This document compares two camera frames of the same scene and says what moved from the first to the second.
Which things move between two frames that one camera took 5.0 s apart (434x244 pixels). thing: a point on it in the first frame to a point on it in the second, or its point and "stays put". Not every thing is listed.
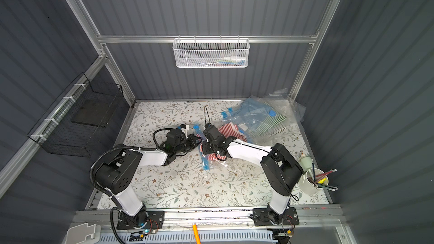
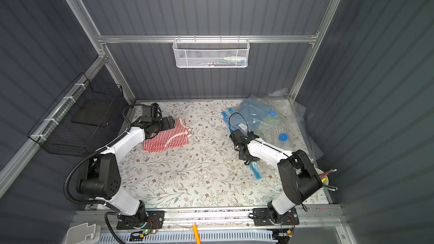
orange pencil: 196,234 stays put
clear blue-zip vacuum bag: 230,129 to 287,133
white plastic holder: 82,234 stays put
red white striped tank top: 229,130 to 168,138
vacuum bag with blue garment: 248,116 stays put
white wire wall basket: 209,53 stays put
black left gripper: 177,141 to 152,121
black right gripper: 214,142 to 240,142
